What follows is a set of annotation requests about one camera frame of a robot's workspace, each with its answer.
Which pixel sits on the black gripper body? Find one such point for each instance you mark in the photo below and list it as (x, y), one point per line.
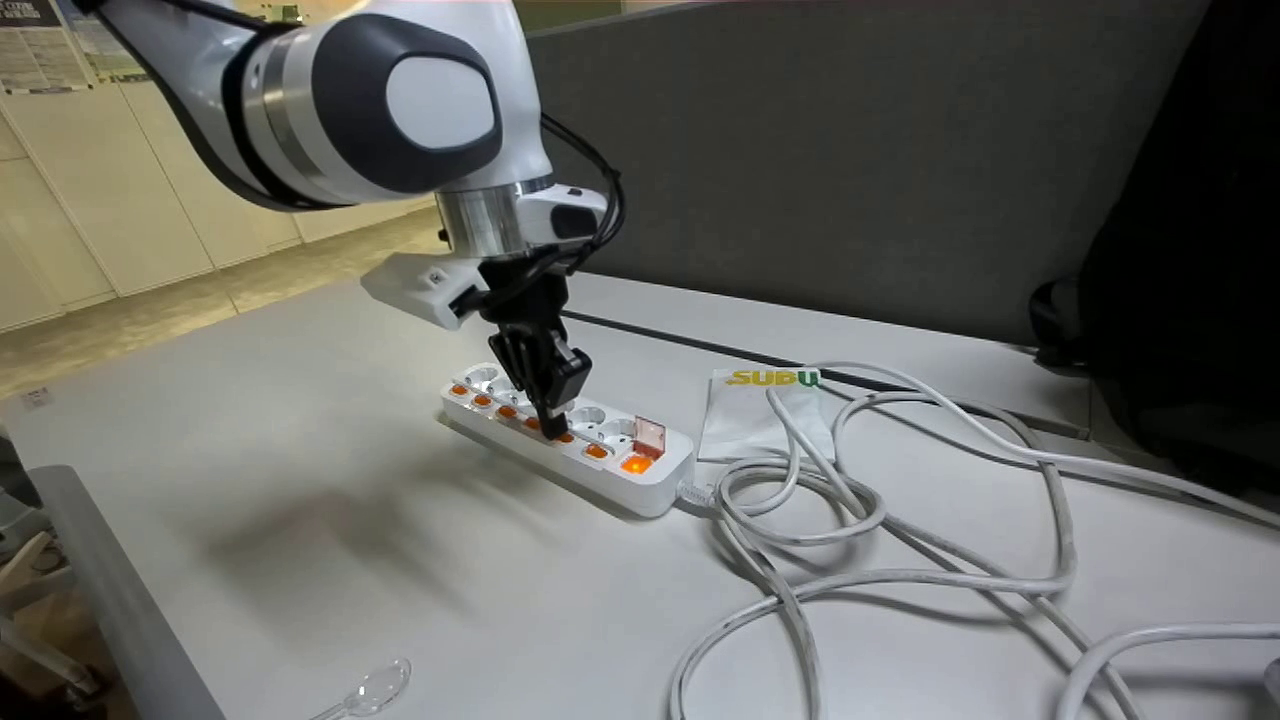
(523, 312)

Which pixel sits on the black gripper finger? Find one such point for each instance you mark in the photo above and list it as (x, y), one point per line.
(546, 403)
(571, 385)

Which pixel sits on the black office chair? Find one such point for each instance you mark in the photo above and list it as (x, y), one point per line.
(1186, 265)

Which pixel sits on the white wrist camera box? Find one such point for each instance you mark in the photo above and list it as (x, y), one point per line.
(425, 284)

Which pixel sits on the beige cabinets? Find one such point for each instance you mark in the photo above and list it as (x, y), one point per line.
(121, 202)

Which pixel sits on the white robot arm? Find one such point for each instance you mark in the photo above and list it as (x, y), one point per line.
(344, 94)

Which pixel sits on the clear plastic spoon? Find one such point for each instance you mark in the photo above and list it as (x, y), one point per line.
(371, 690)

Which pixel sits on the clear bag yellow label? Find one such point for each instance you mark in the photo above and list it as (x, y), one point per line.
(744, 407)

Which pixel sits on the white power strip orange switches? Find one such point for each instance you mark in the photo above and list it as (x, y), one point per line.
(624, 495)

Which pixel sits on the printed wall poster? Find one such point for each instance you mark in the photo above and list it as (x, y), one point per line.
(44, 44)

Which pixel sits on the grey partition panel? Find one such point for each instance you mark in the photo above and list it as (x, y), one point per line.
(826, 146)

